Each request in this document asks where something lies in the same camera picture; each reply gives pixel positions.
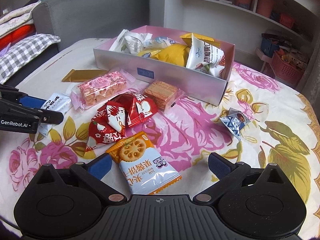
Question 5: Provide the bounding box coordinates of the grey sofa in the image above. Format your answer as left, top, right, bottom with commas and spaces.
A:
0, 0, 153, 86

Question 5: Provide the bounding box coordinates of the white shelf unit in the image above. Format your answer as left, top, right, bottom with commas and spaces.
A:
164, 0, 320, 57

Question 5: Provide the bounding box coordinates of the orange jam biscuit packet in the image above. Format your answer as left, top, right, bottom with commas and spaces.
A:
105, 131, 183, 196

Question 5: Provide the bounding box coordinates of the yellow packet white label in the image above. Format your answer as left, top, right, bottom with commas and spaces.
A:
180, 32, 215, 48

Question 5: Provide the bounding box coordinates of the large pink basket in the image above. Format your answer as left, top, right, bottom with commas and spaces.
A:
271, 52, 304, 86

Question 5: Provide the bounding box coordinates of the plain yellow snack packet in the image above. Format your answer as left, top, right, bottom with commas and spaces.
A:
152, 44, 190, 67

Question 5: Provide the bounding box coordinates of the small red basket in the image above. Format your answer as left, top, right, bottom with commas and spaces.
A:
279, 14, 296, 29

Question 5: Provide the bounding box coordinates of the folded red cloth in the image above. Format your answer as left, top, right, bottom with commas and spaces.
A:
0, 25, 37, 52

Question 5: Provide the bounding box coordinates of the gold snack packet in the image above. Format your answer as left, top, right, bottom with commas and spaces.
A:
61, 69, 110, 83

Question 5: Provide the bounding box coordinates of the blue white triangular packet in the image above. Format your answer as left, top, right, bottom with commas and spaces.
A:
219, 107, 251, 141

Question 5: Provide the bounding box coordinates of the red snack packet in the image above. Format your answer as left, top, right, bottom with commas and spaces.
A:
84, 100, 130, 159
122, 92, 159, 129

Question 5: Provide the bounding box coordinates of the patterned sheer curtain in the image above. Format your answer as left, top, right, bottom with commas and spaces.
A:
296, 47, 320, 95

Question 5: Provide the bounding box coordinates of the blue storage box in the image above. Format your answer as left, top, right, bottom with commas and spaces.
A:
261, 36, 279, 58

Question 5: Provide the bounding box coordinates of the pale translucent snack packet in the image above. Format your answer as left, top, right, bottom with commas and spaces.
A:
144, 36, 176, 51

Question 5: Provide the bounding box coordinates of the pink pot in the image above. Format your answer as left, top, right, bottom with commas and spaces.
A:
255, 0, 274, 18

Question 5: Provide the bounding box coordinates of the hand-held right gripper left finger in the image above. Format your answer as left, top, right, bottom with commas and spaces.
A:
26, 153, 128, 205

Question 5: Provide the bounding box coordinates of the pink cardboard box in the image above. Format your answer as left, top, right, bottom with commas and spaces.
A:
93, 25, 236, 106

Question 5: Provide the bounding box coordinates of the clear wafer biscuit packet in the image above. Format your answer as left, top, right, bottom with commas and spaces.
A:
142, 80, 186, 111

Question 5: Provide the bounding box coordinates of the folded floral cloth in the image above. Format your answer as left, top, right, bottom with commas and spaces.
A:
0, 1, 42, 38

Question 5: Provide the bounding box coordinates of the small pink white rack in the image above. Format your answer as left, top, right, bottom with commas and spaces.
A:
256, 47, 273, 73

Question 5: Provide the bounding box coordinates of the white nut snack packet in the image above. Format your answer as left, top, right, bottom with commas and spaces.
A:
185, 34, 227, 78
110, 29, 153, 54

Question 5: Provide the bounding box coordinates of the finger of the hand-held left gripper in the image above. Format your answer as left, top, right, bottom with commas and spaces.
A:
0, 98, 64, 125
0, 83, 50, 109

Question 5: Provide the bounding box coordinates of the white packet cartoon face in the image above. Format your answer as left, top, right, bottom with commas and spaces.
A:
37, 92, 72, 137

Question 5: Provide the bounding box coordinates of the grey checkered pillow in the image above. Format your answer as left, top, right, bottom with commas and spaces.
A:
0, 33, 61, 84

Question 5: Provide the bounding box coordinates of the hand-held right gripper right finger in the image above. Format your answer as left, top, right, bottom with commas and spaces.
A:
192, 152, 298, 205

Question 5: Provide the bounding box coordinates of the pink rice cracker packet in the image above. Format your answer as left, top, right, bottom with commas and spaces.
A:
69, 69, 136, 112

